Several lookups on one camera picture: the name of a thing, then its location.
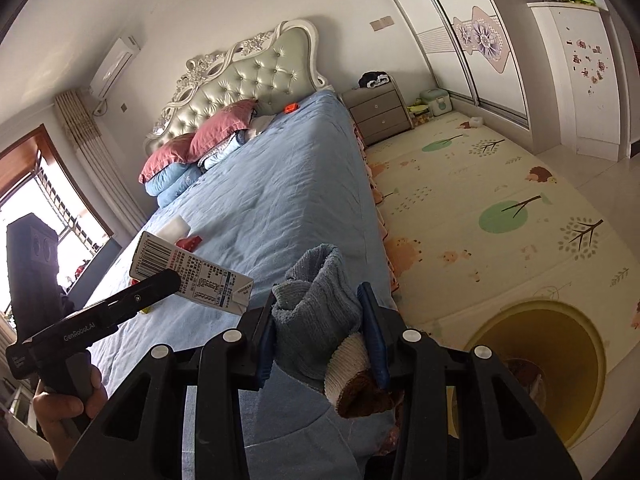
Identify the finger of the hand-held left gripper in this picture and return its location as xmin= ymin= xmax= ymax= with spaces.
xmin=82 ymin=269 xmax=182 ymax=318

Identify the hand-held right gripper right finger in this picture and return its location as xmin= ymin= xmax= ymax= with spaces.
xmin=356 ymin=281 xmax=583 ymax=480

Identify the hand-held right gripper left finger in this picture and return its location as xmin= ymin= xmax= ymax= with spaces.
xmin=57 ymin=290 xmax=278 ymax=480

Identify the blue and brown sock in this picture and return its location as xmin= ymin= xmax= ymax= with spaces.
xmin=272 ymin=244 xmax=401 ymax=418

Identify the white milk carton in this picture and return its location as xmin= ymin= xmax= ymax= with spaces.
xmin=129 ymin=231 xmax=253 ymax=317

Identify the yellow trash bin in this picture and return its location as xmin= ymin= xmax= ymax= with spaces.
xmin=447 ymin=299 xmax=607 ymax=448

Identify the person's left forearm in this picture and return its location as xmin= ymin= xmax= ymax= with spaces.
xmin=10 ymin=430 xmax=66 ymax=480

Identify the person's left hand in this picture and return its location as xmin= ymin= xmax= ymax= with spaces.
xmin=32 ymin=365 xmax=108 ymax=441

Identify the white foam wrap sheet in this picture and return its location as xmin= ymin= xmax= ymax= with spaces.
xmin=159 ymin=217 xmax=193 ymax=243

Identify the folded blue quilt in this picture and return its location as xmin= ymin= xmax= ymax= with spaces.
xmin=156 ymin=175 xmax=206 ymax=208
xmin=145 ymin=162 xmax=201 ymax=196

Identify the pink pillow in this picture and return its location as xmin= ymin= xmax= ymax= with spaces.
xmin=189 ymin=99 xmax=258 ymax=163
xmin=139 ymin=135 xmax=201 ymax=184

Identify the beige curtain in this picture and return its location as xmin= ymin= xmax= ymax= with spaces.
xmin=54 ymin=90 xmax=143 ymax=236

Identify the folded patterned quilt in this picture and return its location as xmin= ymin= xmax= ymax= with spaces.
xmin=200 ymin=130 xmax=251 ymax=168

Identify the bed with blue sheet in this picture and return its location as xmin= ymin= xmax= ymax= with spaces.
xmin=75 ymin=87 xmax=401 ymax=461

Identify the printed play mat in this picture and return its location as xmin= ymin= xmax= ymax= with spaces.
xmin=365 ymin=110 xmax=640 ymax=361

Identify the white cloth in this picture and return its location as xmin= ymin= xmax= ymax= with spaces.
xmin=247 ymin=114 xmax=276 ymax=136

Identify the white air conditioner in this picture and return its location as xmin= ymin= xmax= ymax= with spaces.
xmin=90 ymin=36 xmax=141 ymax=98

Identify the grey nightstand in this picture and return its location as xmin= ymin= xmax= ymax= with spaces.
xmin=341 ymin=77 xmax=415 ymax=147

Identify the green storage box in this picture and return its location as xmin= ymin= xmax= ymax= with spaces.
xmin=419 ymin=87 xmax=453 ymax=113

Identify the white sliding door wardrobe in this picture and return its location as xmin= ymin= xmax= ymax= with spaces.
xmin=367 ymin=0 xmax=531 ymax=126

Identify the white cabinet with stickers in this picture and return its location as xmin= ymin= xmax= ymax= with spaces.
xmin=527 ymin=1 xmax=631 ymax=161

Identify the window with wooden frame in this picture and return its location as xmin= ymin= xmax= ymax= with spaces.
xmin=0 ymin=125 xmax=113 ymax=321

